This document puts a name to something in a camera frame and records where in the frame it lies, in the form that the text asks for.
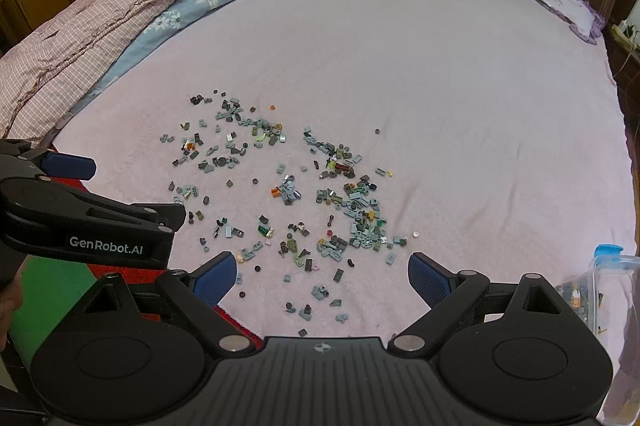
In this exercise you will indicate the green foam floor mat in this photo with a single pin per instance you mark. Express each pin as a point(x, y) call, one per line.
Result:
point(50, 306)

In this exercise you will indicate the pink bed sheet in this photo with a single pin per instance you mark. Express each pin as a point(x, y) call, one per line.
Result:
point(400, 56)

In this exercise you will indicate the small toy bricks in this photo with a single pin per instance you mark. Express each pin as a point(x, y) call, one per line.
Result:
point(361, 202)

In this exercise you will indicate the wooden nightstand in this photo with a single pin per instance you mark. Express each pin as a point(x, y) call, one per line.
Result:
point(627, 76)

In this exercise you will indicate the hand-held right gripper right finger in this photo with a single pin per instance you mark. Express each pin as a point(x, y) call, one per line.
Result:
point(422, 278)

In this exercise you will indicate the clear plastic container blue clip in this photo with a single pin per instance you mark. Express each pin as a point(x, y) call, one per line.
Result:
point(607, 251)

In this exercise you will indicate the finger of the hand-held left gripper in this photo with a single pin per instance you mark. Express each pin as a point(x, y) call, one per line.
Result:
point(70, 165)
point(170, 214)

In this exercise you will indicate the white power strip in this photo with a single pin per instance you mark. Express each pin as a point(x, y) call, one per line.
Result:
point(626, 31)

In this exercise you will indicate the pink checked quilt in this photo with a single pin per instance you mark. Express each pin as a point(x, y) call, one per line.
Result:
point(125, 6)

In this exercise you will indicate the blue floral quilt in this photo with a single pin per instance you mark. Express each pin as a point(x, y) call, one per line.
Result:
point(165, 21)

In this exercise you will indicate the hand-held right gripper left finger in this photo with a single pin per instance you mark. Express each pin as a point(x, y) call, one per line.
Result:
point(215, 277)

